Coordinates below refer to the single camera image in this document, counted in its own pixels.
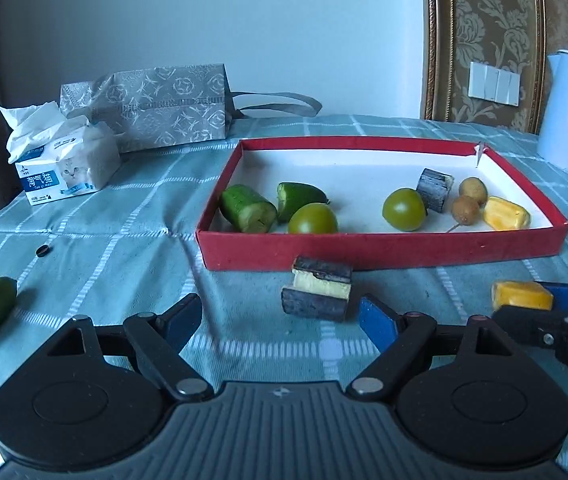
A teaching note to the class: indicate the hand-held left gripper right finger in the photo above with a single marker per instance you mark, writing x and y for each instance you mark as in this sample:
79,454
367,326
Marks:
378,322

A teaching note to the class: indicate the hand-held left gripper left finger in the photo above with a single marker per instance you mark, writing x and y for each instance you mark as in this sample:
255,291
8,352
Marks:
183,321

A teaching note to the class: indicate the red cardboard box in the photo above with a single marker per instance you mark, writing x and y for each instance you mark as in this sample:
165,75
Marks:
389,250

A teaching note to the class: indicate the green tomato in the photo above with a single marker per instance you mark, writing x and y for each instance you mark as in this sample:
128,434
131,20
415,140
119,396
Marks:
313,220
404,209

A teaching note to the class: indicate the thick green cucumber piece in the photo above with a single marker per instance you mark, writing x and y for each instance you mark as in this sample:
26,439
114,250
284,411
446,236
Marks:
246,208

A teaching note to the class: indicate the brown longan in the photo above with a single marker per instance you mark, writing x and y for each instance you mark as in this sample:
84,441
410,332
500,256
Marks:
465,208
473,189

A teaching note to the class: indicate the green cucumber end piece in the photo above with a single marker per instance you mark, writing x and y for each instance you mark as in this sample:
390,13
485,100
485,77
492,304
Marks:
298,197

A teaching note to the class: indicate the teal checked tablecloth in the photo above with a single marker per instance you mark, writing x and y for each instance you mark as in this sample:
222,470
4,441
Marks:
138,240

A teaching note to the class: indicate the small black cap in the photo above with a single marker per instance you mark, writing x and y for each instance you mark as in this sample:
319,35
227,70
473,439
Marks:
42,250

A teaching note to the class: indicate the white tissue pack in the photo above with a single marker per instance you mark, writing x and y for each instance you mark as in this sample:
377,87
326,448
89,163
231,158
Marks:
63,165

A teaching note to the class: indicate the grey patterned gift bag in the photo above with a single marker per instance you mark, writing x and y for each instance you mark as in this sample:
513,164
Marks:
163,105

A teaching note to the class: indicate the gold framed damask panel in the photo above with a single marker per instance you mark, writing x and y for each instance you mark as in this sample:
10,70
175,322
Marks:
489,25

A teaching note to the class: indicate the white wall switch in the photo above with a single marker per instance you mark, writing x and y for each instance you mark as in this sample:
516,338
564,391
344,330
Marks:
494,84

